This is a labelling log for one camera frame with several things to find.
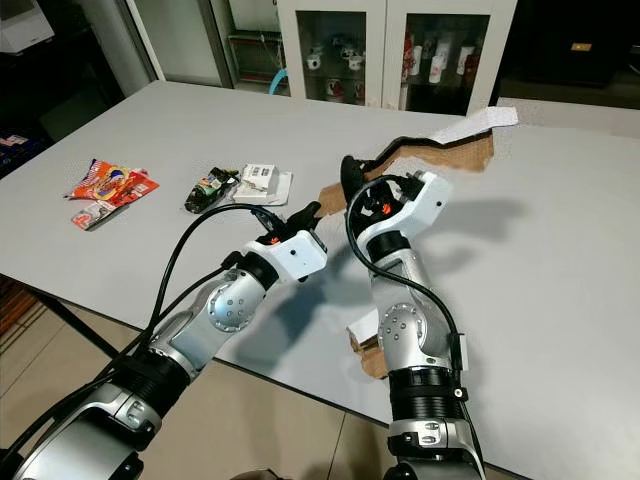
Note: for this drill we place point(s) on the teal curved hook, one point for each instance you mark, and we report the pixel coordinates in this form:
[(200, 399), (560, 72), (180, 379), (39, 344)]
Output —
[(277, 82)]

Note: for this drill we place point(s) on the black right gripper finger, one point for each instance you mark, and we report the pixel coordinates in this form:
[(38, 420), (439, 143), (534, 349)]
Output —
[(353, 182)]

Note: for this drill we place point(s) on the red bottle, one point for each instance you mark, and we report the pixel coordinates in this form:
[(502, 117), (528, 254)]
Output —
[(410, 58)]

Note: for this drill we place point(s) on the dark wooden cabinet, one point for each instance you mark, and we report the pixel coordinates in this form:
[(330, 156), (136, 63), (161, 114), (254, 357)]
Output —
[(580, 75)]

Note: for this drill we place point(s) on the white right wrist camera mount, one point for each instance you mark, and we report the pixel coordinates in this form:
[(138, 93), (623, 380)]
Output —
[(425, 205)]

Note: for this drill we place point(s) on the red snack wrapper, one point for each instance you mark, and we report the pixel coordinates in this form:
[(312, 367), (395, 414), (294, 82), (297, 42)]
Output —
[(110, 180)]

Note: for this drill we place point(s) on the dark green snack wrapper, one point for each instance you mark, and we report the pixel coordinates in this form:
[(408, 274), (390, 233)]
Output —
[(210, 190)]

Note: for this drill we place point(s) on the yellow label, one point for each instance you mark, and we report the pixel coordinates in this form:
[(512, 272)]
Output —
[(581, 47)]

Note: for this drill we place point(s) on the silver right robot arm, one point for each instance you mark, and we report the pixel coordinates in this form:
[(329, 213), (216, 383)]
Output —
[(400, 325)]

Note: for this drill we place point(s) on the white appliance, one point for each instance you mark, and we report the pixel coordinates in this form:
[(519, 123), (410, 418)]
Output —
[(25, 22)]

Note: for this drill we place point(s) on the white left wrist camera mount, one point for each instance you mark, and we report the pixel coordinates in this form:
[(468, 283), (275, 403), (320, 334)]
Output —
[(300, 255)]

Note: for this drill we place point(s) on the large torn cardboard piece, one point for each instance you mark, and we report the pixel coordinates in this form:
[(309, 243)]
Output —
[(460, 150)]

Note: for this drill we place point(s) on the grey metal shelf rack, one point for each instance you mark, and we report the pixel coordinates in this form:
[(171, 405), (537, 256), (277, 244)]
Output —
[(250, 45)]

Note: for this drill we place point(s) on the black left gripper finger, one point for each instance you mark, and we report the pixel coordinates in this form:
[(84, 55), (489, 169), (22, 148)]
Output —
[(312, 215), (295, 214)]

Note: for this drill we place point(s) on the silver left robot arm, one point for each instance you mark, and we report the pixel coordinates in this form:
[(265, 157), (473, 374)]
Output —
[(228, 305)]

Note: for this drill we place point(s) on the white bottle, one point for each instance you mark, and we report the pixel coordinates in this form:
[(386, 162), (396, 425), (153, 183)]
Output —
[(438, 65), (465, 60)]

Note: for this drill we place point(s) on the white glass-door cabinet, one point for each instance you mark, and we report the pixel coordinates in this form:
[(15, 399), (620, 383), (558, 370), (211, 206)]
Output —
[(387, 45)]

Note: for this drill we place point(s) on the black table leg frame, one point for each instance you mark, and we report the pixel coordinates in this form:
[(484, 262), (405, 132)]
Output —
[(75, 322)]

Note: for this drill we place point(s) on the small white red wrapper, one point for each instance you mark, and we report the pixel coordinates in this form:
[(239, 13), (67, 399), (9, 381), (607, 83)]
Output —
[(95, 215)]

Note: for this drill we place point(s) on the white paper packet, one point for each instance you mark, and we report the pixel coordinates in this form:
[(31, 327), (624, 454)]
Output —
[(263, 180)]

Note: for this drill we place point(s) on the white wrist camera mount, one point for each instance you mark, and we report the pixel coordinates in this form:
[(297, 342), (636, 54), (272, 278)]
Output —
[(425, 205), (300, 255)]

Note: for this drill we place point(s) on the white partition post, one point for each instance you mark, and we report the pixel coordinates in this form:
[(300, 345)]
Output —
[(138, 35)]

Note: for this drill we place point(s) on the white ceramic mug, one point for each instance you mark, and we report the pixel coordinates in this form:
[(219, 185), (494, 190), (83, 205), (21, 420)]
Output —
[(355, 62), (315, 58)]

